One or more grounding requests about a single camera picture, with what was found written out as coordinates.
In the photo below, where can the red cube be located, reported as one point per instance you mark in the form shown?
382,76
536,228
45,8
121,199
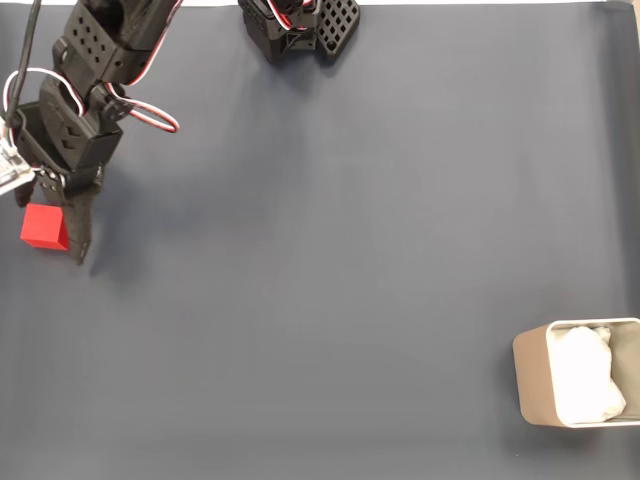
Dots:
42,225

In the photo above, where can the beige rounded box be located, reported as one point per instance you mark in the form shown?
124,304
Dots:
532,375

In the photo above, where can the dark blue-grey table mat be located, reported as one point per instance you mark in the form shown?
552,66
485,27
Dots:
320,250

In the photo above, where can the white crumpled tissue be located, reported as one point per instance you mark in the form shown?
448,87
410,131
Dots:
582,375

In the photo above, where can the white camera circuit board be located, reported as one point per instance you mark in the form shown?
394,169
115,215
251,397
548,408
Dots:
7,170

